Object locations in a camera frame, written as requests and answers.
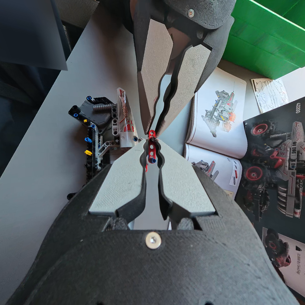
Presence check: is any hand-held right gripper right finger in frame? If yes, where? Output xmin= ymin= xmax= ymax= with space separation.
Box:
xmin=156 ymin=139 xmax=217 ymax=221

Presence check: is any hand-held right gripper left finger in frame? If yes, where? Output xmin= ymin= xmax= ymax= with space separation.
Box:
xmin=89 ymin=139 xmax=148 ymax=218

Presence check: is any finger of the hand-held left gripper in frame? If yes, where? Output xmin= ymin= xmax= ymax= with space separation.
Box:
xmin=137 ymin=19 xmax=174 ymax=134
xmin=154 ymin=45 xmax=213 ymax=136

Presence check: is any red lego beam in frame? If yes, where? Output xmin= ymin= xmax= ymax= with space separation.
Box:
xmin=145 ymin=130 xmax=158 ymax=172

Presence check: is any grey red lego truck model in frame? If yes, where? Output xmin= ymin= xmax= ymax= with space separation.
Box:
xmin=68 ymin=88 xmax=143 ymax=186

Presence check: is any lego instruction booklet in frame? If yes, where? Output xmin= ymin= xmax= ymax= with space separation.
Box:
xmin=185 ymin=67 xmax=248 ymax=199

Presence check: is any dark lego set box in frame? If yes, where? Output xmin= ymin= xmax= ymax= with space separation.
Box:
xmin=235 ymin=96 xmax=305 ymax=298

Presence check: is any green plastic bin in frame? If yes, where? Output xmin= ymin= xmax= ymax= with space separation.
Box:
xmin=222 ymin=0 xmax=305 ymax=80

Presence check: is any white sticker sheet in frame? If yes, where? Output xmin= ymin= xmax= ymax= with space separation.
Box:
xmin=250 ymin=77 xmax=290 ymax=114

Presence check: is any grey fabric chair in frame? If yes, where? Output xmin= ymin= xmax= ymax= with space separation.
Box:
xmin=54 ymin=0 xmax=100 ymax=29

